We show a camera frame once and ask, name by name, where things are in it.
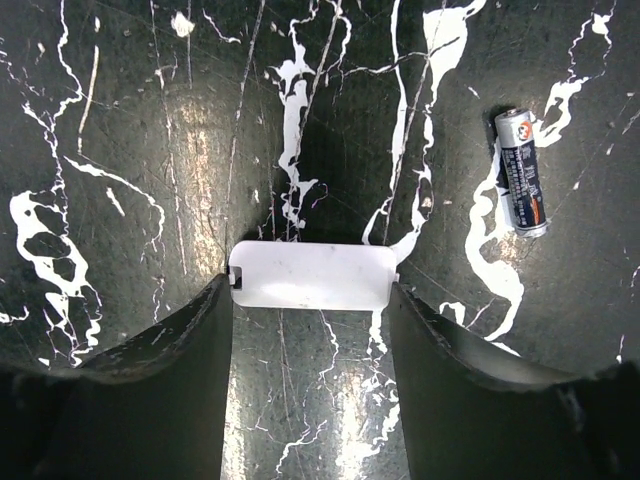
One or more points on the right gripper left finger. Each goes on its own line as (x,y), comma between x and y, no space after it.
(152,407)

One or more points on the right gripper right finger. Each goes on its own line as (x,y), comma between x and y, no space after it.
(470,410)

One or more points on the white battery compartment cover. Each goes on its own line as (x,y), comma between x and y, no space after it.
(314,276)

